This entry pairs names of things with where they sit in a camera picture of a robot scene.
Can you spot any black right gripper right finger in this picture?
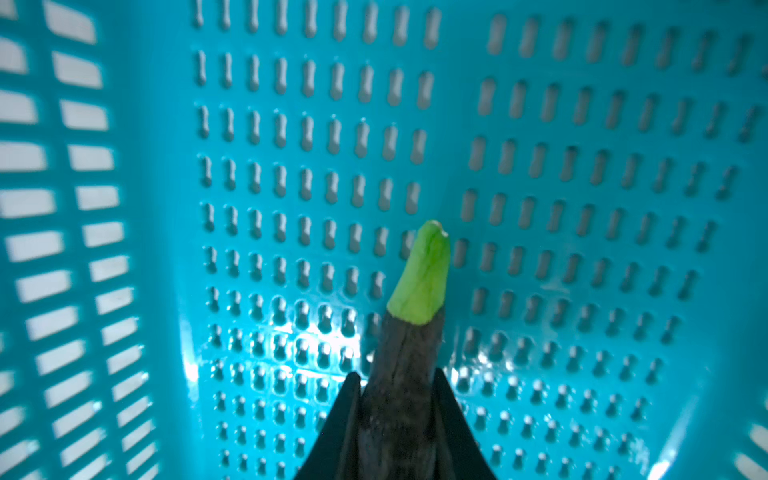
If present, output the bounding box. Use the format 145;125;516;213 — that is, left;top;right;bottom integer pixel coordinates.
433;369;497;480

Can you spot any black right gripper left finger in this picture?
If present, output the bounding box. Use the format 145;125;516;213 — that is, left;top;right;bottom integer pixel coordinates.
294;372;361;480

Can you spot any dark toy eggplant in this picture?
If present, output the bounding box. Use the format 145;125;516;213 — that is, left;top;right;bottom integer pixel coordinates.
357;220;451;479

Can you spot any teal plastic basket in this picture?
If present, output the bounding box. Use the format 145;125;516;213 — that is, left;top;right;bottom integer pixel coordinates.
1;1;767;479

